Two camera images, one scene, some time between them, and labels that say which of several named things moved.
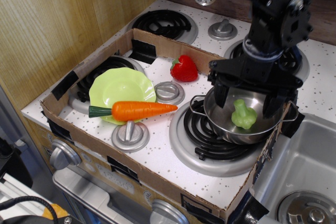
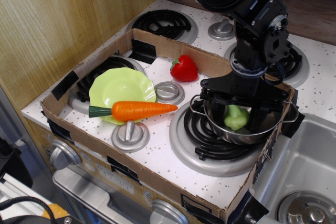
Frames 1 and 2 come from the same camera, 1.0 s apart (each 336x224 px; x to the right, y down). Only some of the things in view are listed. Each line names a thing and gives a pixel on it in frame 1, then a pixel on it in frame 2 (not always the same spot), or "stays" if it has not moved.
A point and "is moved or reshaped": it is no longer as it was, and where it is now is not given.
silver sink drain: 305,206 stays
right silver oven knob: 164,213 stays
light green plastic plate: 120,84 stays
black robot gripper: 282,73 to 243,89
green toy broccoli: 243,117 is moved or reshaped
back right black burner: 292,59 stays
